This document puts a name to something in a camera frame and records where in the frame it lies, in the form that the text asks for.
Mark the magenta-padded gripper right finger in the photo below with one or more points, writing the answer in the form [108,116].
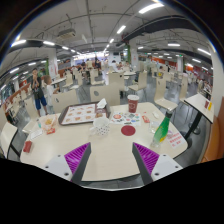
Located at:
[146,158]

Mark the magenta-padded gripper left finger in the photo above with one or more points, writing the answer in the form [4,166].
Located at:
[77,158]

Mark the green drink bottle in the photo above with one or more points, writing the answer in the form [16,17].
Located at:
[162,130]

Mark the clear plastic cup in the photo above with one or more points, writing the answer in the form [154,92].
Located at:
[153,127]

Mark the flat round red coaster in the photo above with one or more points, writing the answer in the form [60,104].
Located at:
[128,130]

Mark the red-printed table sign card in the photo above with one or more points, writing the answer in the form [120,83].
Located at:
[176,140]

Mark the white polka-dot mug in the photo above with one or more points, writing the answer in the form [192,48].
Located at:
[101,127]

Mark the small white napkin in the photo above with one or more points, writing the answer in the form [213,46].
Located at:
[156,115]

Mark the brown food tray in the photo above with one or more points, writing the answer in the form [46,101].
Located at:
[80,114]

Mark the colourful sticker sheet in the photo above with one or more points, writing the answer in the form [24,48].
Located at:
[126,118]

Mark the crumpled food wrapper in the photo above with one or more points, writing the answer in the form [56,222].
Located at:
[48,122]

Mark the red paper cup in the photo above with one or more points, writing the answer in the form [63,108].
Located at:
[133,104]

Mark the beige cafeteria chair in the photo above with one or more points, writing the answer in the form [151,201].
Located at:
[106,94]
[160,90]
[64,100]

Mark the crumpled white napkin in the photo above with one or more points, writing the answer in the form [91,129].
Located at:
[101,103]

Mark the orange bench seat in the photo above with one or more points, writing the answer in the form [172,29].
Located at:
[214,140]

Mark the person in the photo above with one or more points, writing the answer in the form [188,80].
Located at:
[37,90]
[50,91]

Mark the white side table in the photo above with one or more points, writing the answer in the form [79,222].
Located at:
[199,106]

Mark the far cafeteria chairs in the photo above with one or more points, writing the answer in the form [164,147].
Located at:
[116,78]

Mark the ceiling air conditioner unit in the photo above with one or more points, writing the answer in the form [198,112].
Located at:
[66,33]

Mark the ceiling strip lights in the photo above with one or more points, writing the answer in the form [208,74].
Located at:
[150,7]

